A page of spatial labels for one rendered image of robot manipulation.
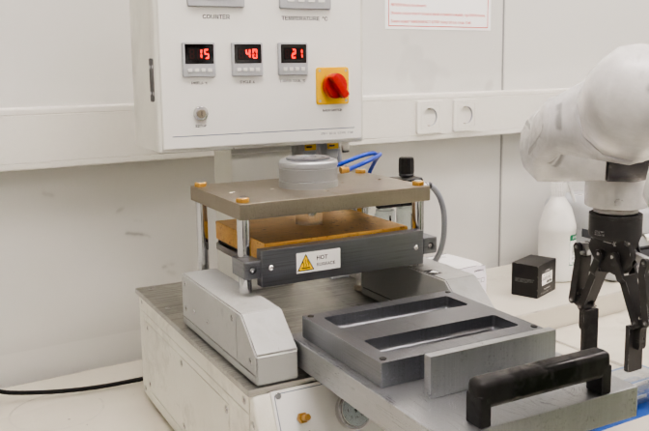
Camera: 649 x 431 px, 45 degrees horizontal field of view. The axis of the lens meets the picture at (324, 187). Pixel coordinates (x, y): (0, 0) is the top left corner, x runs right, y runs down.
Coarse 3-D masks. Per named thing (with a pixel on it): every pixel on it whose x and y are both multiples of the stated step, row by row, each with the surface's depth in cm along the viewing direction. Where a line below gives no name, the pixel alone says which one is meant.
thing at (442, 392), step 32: (320, 352) 83; (448, 352) 71; (480, 352) 73; (512, 352) 75; (544, 352) 77; (352, 384) 76; (416, 384) 74; (448, 384) 72; (384, 416) 71; (416, 416) 68; (448, 416) 67; (512, 416) 67; (544, 416) 68; (576, 416) 70; (608, 416) 72
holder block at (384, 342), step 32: (320, 320) 86; (352, 320) 88; (384, 320) 90; (416, 320) 85; (448, 320) 85; (480, 320) 86; (512, 320) 85; (352, 352) 78; (384, 352) 80; (416, 352) 76; (384, 384) 74
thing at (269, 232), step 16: (224, 224) 106; (256, 224) 106; (272, 224) 106; (288, 224) 106; (304, 224) 105; (320, 224) 106; (336, 224) 105; (352, 224) 105; (368, 224) 105; (384, 224) 105; (400, 224) 105; (224, 240) 107; (256, 240) 97; (272, 240) 96; (288, 240) 96; (304, 240) 97; (320, 240) 98; (256, 256) 97
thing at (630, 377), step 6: (642, 366) 124; (612, 372) 122; (618, 372) 122; (624, 372) 122; (630, 372) 122; (636, 372) 122; (642, 372) 122; (648, 372) 122; (624, 378) 120; (630, 378) 120; (636, 378) 120; (642, 378) 120; (648, 378) 120
